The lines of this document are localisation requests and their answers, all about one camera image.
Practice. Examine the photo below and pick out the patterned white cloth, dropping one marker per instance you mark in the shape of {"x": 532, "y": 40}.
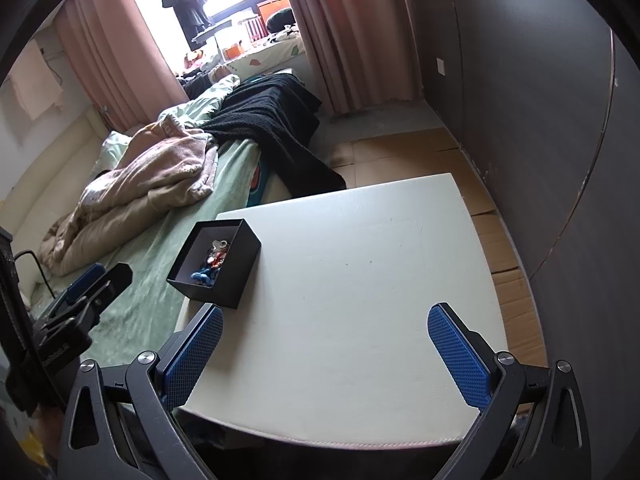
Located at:
{"x": 270, "y": 55}

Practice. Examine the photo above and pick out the orange box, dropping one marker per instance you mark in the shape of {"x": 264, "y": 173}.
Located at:
{"x": 274, "y": 8}

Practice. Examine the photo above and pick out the black knit blanket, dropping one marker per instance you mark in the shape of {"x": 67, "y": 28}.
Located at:
{"x": 275, "y": 120}

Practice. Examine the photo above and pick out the light green bed sheet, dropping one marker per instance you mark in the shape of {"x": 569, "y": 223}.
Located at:
{"x": 150, "y": 290}

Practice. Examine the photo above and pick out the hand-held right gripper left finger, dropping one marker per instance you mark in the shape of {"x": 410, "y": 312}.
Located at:
{"x": 195, "y": 355}

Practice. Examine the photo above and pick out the pink curtain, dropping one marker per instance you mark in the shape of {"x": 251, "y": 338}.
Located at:
{"x": 350, "y": 35}
{"x": 115, "y": 60}

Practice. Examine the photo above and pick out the blue jewelry piece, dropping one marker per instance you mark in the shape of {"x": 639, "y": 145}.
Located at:
{"x": 204, "y": 276}

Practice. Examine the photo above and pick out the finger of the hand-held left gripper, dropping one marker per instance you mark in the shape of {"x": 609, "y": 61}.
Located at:
{"x": 87, "y": 280}
{"x": 112, "y": 282}

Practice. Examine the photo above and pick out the beige fleece blanket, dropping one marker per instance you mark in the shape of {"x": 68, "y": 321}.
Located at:
{"x": 145, "y": 180}

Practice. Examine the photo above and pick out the cream padded headboard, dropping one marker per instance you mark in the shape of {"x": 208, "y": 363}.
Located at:
{"x": 55, "y": 175}

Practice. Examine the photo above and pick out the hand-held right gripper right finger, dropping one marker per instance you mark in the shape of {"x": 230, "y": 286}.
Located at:
{"x": 460, "y": 355}

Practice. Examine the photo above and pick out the white wall switch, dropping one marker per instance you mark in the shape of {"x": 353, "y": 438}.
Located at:
{"x": 441, "y": 65}

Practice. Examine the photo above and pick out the black jewelry box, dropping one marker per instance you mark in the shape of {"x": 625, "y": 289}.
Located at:
{"x": 245, "y": 260}

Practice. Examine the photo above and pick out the beige cloth on wall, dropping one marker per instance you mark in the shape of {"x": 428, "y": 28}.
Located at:
{"x": 35, "y": 85}

